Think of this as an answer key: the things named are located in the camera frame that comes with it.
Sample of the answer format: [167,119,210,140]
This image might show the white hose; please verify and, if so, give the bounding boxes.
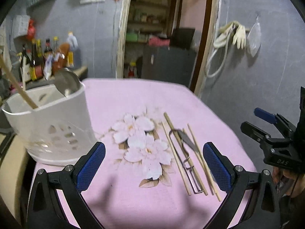
[205,28,234,79]

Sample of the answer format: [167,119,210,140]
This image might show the wooden door frame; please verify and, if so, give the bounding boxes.
[115,0,222,97]

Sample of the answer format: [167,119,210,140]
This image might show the dark cabinet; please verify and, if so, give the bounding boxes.
[141,27,197,86]

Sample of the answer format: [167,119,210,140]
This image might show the thick brown wooden chopstick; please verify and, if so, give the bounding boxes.
[0,56,38,109]

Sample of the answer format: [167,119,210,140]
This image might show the orange snack bag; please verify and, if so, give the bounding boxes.
[52,42,70,74]

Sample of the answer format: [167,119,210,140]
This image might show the white plastic utensil basket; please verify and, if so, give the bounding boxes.
[2,84,96,166]

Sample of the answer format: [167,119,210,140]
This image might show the soy sauce bottle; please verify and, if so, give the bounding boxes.
[30,39,43,81]

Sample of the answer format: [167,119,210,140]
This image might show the cream rubber gloves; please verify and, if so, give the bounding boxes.
[213,21,250,49]

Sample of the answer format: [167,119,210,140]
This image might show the metal spoon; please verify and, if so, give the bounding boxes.
[54,68,81,97]

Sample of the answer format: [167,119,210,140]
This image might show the metal knife blade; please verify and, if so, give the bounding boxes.
[177,129,200,152]

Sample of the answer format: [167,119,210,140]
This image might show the pink floral table cloth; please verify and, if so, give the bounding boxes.
[82,79,255,228]

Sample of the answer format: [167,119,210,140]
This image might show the large oil jug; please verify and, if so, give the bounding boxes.
[66,31,79,68]

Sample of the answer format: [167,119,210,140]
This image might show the dark wine bottle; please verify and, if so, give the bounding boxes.
[21,45,31,83]

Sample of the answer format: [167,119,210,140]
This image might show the thin light wooden chopstick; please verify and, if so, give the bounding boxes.
[161,122,192,196]

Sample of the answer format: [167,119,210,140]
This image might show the clear plastic bag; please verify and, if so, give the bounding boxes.
[247,17,262,57]

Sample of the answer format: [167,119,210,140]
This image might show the right hand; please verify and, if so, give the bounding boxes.
[272,167,304,198]

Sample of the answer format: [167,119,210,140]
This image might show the red plastic bag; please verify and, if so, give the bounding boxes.
[26,19,36,41]

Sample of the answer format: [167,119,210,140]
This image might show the metal peeler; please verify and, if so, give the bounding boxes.
[168,129,208,195]

